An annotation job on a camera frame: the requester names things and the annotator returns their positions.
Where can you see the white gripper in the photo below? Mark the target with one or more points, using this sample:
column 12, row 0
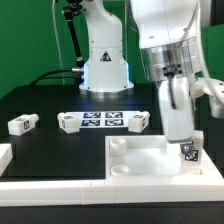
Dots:
column 176, row 113

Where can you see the white square table top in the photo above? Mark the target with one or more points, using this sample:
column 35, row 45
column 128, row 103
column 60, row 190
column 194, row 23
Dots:
column 146, row 156

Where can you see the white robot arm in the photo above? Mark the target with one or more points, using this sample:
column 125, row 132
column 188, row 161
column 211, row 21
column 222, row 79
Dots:
column 169, row 41

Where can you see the white U-shaped fence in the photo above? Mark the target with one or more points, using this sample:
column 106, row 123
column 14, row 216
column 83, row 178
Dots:
column 209, row 187

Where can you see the printed marker sheet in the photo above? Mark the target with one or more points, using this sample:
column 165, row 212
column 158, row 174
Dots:
column 102, row 119

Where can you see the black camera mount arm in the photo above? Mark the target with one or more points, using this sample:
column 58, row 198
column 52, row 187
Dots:
column 74, row 9

